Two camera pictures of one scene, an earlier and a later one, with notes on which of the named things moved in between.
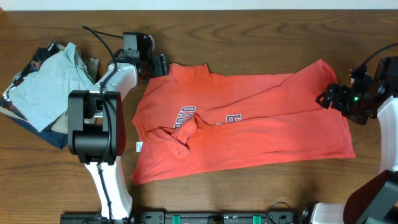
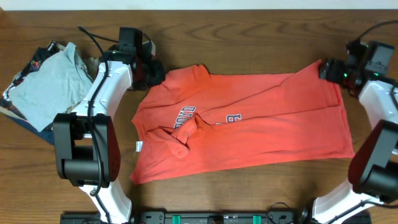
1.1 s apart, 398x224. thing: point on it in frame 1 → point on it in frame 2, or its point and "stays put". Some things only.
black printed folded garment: (39, 57) stays put
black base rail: (192, 217) stays put
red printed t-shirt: (190, 122) stays put
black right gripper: (342, 91) → (331, 69)
